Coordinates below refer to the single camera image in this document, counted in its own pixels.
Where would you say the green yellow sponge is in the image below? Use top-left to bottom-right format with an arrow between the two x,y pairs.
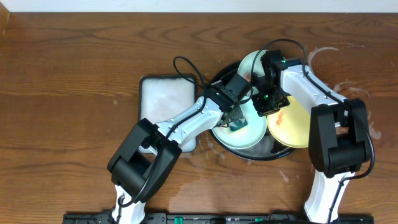
229,118 -> 248,132

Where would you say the mint plate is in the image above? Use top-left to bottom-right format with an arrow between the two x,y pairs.
212,100 -> 267,150
238,50 -> 267,82

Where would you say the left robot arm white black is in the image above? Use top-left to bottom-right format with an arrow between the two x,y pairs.
106,83 -> 250,223

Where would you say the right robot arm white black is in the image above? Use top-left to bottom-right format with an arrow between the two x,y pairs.
238,50 -> 374,223

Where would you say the round black tray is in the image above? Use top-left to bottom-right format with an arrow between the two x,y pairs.
202,60 -> 310,162

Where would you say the black rectangular soapy water tray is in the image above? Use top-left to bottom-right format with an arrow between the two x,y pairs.
137,73 -> 198,154

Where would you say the yellow plate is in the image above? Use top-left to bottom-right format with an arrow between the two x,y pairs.
267,96 -> 310,148

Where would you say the mint plate top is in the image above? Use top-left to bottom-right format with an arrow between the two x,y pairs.
238,50 -> 267,82

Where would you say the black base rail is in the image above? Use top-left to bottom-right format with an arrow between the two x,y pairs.
62,212 -> 375,224

